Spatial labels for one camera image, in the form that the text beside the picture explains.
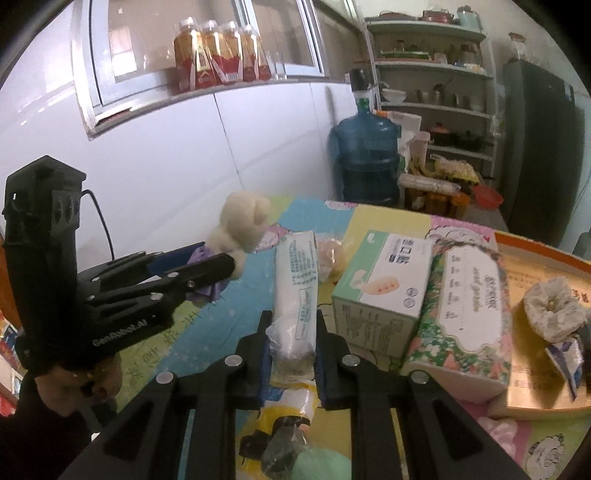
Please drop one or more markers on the person's left hand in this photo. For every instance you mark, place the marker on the person's left hand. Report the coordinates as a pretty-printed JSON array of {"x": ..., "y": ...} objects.
[{"x": 60, "y": 387}]

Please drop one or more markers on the black wok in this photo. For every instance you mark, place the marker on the black wok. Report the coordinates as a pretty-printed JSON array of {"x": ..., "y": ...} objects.
[{"x": 470, "y": 142}]

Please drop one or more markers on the white plastic container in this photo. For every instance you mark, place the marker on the white plastic container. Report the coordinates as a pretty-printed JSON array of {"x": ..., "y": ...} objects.
[{"x": 411, "y": 134}]

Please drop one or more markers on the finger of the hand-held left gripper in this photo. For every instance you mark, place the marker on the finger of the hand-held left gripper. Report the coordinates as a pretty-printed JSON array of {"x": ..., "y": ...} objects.
[
  {"x": 175, "y": 256},
  {"x": 203, "y": 270}
]

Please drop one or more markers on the orange drink bottle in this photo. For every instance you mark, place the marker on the orange drink bottle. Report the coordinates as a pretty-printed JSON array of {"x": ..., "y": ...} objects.
[
  {"x": 214, "y": 55},
  {"x": 189, "y": 60},
  {"x": 233, "y": 55},
  {"x": 255, "y": 55}
]

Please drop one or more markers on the dark refrigerator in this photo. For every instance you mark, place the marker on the dark refrigerator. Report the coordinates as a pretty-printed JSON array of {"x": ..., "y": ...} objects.
[{"x": 535, "y": 147}]

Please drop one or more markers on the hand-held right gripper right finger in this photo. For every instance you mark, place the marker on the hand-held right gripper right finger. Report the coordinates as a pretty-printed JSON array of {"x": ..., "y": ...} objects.
[{"x": 323, "y": 369}]

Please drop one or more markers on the clear bag with dark item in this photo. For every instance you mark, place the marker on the clear bag with dark item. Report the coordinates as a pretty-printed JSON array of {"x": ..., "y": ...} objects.
[{"x": 277, "y": 447}]

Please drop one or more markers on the aluminium sliding window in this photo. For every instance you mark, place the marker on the aluminium sliding window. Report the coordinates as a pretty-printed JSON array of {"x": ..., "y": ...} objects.
[{"x": 138, "y": 41}]

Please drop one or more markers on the glass jar with red lid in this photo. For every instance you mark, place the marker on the glass jar with red lid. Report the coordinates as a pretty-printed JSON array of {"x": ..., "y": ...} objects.
[{"x": 517, "y": 46}]

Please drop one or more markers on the white metal shelf rack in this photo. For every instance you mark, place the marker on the white metal shelf rack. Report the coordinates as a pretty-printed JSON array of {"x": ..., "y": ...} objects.
[{"x": 434, "y": 64}]

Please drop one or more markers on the bunch of bananas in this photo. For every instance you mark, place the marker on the bunch of bananas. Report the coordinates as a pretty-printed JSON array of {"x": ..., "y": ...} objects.
[{"x": 421, "y": 167}]

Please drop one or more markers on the white cotton pad roll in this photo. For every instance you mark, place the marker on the white cotton pad roll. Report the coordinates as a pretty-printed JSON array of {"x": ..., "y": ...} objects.
[{"x": 295, "y": 286}]

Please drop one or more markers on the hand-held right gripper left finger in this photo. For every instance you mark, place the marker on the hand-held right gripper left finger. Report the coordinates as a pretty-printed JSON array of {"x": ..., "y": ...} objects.
[{"x": 265, "y": 364}]

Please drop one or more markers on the orange rimmed gold cardboard box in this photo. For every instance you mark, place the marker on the orange rimmed gold cardboard box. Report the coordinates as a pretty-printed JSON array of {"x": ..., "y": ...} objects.
[{"x": 531, "y": 369}]

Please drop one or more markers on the red plastic basin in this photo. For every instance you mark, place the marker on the red plastic basin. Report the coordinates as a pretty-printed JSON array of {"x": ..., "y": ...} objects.
[{"x": 487, "y": 196}]

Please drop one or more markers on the blue water jug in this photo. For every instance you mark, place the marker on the blue water jug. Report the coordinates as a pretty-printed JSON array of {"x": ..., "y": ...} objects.
[{"x": 364, "y": 152}]

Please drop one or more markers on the cartoon printed tablecloth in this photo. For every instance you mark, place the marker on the cartoon printed tablecloth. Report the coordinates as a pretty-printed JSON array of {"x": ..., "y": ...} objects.
[{"x": 207, "y": 323}]

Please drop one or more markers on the pink translucent bag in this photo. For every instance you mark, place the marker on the pink translucent bag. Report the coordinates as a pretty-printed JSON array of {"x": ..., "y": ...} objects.
[{"x": 498, "y": 430}]

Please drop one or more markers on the pack of orange jars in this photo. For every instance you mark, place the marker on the pack of orange jars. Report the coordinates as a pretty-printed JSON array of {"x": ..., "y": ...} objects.
[{"x": 429, "y": 196}]

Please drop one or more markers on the person's left forearm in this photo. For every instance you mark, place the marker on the person's left forearm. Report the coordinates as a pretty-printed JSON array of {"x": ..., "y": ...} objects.
[{"x": 37, "y": 443}]

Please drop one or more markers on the cream lace scrunchie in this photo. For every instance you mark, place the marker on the cream lace scrunchie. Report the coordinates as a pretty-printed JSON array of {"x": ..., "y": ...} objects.
[{"x": 554, "y": 309}]

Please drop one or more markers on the black clay pot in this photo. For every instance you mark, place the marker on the black clay pot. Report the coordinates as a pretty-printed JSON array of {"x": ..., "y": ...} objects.
[{"x": 442, "y": 134}]

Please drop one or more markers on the red pan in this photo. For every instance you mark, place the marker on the red pan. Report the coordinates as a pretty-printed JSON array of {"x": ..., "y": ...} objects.
[{"x": 436, "y": 16}]

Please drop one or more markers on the small blue white packet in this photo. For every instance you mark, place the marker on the small blue white packet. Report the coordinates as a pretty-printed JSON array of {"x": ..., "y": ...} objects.
[{"x": 565, "y": 364}]

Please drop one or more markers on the teal pot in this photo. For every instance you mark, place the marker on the teal pot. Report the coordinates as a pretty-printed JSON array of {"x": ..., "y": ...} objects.
[{"x": 470, "y": 19}]

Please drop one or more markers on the green face mask box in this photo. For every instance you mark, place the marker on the green face mask box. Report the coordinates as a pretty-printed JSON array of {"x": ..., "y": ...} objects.
[{"x": 378, "y": 286}]

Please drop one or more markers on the cream plush bear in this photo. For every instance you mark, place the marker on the cream plush bear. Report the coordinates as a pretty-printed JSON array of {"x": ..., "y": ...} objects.
[{"x": 240, "y": 217}]

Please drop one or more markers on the floral tissue box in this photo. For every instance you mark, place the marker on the floral tissue box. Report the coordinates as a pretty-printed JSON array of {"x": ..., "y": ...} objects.
[{"x": 461, "y": 314}]

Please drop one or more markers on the black water pump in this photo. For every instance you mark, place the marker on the black water pump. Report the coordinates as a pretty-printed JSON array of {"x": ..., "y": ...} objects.
[{"x": 359, "y": 83}]

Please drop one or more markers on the beige round puff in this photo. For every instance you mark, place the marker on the beige round puff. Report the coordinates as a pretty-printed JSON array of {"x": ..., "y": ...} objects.
[{"x": 333, "y": 258}]

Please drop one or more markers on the white bowl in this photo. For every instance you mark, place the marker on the white bowl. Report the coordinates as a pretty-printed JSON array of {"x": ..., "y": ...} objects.
[{"x": 394, "y": 95}]

